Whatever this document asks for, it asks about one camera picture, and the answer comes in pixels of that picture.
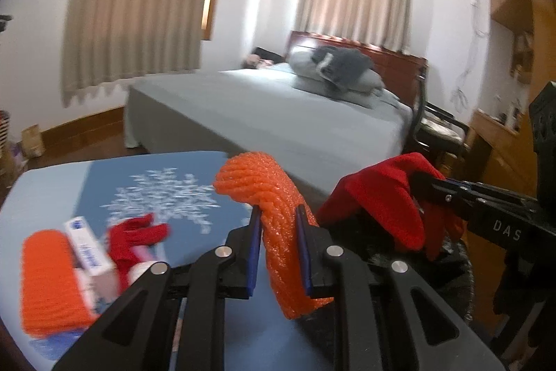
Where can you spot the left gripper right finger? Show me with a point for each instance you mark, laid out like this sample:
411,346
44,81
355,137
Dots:
440,338

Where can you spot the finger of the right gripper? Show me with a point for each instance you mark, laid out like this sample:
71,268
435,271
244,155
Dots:
491,212

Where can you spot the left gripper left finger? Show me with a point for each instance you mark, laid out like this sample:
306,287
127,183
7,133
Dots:
173,317

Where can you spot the white blue small box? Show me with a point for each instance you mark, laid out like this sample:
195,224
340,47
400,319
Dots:
87,248

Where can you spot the red knitted glove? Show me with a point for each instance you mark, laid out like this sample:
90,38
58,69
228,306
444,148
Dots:
131,233

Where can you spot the red knitted cloth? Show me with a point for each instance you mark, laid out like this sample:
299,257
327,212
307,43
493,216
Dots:
384,192

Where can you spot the orange foam net sleeve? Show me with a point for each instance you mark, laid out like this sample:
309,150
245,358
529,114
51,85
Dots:
257,179

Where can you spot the white tissue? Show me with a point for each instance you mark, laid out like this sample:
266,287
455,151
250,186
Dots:
136,271

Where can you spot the black trash bin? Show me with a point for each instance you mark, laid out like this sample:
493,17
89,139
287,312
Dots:
449,274

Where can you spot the black office chair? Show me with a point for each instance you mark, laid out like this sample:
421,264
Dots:
433,131

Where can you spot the blue tree print tablecloth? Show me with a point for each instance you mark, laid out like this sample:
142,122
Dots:
176,188

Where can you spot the red wooden headboard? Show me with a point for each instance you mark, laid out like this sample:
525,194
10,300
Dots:
399,72

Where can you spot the brown paper bag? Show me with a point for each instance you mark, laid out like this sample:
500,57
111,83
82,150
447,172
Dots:
31,141

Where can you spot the bed with grey sheet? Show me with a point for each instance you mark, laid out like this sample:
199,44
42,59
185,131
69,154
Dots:
314,139

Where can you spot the wooden wardrobe desk unit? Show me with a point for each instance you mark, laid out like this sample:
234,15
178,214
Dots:
520,60

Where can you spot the dark grey blanket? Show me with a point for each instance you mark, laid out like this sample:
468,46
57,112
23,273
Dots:
343,70

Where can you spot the dark bedside items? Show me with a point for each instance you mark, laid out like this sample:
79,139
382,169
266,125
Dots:
261,58

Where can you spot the left beige curtain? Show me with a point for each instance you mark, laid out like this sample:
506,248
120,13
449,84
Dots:
112,40

